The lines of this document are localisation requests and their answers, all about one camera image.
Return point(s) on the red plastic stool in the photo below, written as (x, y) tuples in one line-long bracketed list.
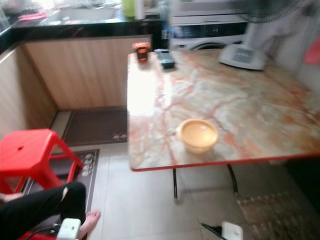
[(37, 236), (30, 152)]

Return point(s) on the floor mat with circle prints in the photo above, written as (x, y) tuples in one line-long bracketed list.
[(90, 167)]

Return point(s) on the dark grey rectangular device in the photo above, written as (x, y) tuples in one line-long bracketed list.
[(164, 58)]

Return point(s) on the green bottle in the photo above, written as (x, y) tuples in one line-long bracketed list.
[(128, 8)]

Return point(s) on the white bottle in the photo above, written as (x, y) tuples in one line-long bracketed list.
[(140, 9)]

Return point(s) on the white washing machine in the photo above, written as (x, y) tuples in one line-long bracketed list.
[(200, 30)]

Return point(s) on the pink hanging item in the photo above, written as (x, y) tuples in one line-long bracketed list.
[(312, 54)]

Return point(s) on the yellow plastic bowl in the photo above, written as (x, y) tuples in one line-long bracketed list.
[(197, 136)]

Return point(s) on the person leg black trousers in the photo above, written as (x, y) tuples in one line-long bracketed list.
[(35, 210)]

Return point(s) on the person forearm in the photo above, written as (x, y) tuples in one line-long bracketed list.
[(10, 197)]

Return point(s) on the brown patterned floor mat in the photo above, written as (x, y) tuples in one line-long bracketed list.
[(280, 217)]

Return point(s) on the steel sink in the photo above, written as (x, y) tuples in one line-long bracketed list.
[(85, 14)]

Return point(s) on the orange black small device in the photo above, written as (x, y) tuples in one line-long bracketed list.
[(141, 51)]

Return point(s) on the wood cabinet black countertop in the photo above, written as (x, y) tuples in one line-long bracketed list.
[(85, 70)]

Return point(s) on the dark brown floor mat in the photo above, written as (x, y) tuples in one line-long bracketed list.
[(95, 127)]

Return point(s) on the pink cloth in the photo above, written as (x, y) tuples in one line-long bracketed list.
[(31, 17)]

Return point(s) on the marble top folding table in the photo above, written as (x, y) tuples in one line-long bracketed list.
[(240, 100)]

